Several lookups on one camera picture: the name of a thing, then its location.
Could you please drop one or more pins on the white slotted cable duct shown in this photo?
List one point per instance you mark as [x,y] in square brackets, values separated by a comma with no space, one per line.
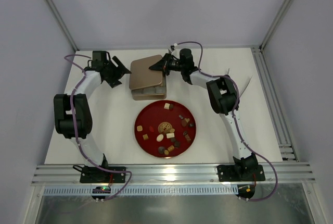
[142,190]

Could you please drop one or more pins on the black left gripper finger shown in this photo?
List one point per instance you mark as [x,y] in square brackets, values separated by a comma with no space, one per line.
[121,69]
[112,81]

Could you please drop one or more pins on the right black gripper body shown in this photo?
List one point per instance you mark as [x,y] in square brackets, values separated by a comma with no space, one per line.
[165,64]

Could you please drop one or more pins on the red round tray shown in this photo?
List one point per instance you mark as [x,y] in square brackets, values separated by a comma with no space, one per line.
[162,120]

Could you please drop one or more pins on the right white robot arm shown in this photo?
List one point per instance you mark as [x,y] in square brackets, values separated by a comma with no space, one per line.
[224,100]

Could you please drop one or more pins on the gold tin box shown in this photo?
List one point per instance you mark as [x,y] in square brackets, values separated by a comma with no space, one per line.
[151,93]

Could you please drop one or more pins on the brown oval chocolate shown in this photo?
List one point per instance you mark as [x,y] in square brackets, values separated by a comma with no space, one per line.
[184,123]

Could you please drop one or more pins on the grey brown round chocolate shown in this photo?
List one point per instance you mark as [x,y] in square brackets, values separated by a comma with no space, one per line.
[161,150]

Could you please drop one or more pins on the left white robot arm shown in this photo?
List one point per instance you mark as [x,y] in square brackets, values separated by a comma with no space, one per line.
[73,117]

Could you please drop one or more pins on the brown rectangular chocolate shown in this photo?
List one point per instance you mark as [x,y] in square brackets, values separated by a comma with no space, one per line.
[187,137]

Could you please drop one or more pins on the dark square chocolate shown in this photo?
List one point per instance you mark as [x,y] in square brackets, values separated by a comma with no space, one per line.
[177,143]

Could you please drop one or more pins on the gold tin lid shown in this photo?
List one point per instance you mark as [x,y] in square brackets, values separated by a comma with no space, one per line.
[141,76]

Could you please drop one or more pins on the caramel barrel chocolate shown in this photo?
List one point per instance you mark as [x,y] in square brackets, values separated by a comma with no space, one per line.
[171,148]

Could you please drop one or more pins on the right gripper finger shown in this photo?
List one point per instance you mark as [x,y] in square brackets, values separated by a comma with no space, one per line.
[165,66]
[157,66]

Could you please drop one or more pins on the white square chocolate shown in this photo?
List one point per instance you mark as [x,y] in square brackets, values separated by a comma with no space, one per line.
[166,106]

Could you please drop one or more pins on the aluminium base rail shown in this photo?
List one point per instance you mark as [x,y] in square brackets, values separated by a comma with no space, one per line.
[285,172]

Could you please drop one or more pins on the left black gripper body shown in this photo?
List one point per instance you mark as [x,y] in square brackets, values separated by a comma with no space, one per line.
[112,70]

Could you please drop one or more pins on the white rectangular chocolate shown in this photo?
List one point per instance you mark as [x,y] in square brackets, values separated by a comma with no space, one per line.
[170,135]

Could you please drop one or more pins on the white swirl oval chocolate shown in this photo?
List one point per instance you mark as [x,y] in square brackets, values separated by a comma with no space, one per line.
[160,138]

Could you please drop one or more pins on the aluminium frame post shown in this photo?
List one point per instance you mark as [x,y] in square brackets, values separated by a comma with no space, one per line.
[61,23]

